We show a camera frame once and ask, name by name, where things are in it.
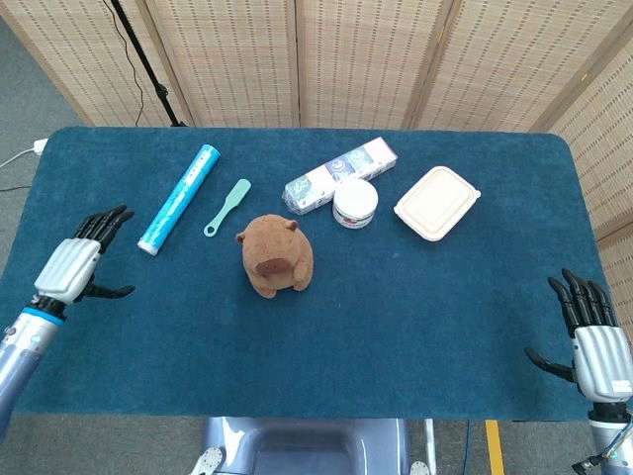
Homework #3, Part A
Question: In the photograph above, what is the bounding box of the tissue pack bundle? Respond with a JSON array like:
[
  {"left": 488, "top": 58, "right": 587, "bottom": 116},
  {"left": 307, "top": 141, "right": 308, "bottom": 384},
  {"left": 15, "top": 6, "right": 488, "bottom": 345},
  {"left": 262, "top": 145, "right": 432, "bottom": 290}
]
[{"left": 282, "top": 137, "right": 400, "bottom": 217}]

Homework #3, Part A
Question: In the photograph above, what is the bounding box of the white round jar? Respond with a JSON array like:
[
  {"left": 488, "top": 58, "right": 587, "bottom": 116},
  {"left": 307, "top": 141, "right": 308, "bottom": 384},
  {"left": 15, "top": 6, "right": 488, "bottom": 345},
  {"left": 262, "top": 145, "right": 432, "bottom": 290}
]
[{"left": 331, "top": 178, "right": 380, "bottom": 231}]

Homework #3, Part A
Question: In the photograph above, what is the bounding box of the mint green plastic spatula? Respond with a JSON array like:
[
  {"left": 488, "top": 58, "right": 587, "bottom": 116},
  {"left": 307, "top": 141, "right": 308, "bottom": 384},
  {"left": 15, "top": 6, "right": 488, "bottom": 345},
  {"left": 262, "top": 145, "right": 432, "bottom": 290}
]
[{"left": 203, "top": 179, "right": 252, "bottom": 238}]

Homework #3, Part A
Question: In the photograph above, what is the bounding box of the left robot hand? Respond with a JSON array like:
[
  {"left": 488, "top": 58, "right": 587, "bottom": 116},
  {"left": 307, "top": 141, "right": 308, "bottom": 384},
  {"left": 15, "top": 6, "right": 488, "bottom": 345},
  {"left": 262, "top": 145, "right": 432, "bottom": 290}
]
[{"left": 33, "top": 205, "right": 136, "bottom": 305}]

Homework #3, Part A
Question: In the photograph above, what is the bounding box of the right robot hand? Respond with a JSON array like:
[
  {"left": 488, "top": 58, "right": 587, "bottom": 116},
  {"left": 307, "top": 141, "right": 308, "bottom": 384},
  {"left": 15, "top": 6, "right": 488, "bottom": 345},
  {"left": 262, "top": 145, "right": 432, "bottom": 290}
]
[{"left": 523, "top": 268, "right": 633, "bottom": 411}]

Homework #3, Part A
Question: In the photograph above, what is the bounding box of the blue carpet table cover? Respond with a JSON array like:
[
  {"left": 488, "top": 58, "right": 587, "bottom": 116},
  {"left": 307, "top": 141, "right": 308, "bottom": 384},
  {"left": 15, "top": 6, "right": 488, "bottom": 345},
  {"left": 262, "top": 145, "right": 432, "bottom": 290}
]
[{"left": 0, "top": 126, "right": 620, "bottom": 422}]

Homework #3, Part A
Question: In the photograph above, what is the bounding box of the blue cylindrical tube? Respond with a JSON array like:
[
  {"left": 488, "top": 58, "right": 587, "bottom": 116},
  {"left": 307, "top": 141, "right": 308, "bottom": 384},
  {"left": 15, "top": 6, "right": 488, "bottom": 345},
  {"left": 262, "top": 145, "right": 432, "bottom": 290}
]
[{"left": 136, "top": 143, "right": 222, "bottom": 256}]

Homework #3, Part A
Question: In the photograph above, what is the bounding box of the robot torso base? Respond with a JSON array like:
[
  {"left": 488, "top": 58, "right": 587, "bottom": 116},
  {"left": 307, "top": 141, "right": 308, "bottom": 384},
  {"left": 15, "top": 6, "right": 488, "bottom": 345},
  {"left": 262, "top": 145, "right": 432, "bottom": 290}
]
[{"left": 189, "top": 417, "right": 432, "bottom": 475}]

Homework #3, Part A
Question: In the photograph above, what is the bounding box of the black tripod stand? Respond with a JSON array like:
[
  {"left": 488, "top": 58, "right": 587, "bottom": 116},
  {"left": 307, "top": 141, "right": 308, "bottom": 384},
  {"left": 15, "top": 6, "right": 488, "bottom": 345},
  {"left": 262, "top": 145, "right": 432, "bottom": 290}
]
[{"left": 109, "top": 0, "right": 188, "bottom": 128}]

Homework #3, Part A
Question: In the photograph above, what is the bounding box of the beige lidded food container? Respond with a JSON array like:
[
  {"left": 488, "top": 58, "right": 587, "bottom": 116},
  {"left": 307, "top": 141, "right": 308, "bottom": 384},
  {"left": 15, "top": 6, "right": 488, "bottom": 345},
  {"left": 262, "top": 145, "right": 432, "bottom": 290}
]
[{"left": 393, "top": 165, "right": 483, "bottom": 243}]

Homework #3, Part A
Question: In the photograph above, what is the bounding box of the black cable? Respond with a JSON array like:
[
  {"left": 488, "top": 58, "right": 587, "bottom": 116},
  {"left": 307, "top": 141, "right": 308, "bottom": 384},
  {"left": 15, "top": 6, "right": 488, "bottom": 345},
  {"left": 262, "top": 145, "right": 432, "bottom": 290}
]
[{"left": 105, "top": 0, "right": 145, "bottom": 127}]

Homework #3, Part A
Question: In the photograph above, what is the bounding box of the white power plug cable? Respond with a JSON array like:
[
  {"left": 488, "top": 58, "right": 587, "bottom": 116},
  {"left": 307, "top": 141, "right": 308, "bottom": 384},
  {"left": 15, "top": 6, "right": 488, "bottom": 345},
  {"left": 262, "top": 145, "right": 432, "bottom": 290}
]
[{"left": 0, "top": 138, "right": 49, "bottom": 169}]

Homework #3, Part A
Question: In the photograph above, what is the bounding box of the brown capybara plush toy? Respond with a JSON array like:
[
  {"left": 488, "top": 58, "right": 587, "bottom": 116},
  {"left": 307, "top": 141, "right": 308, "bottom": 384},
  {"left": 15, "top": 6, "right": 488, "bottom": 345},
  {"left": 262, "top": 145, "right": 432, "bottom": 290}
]
[{"left": 235, "top": 214, "right": 316, "bottom": 299}]

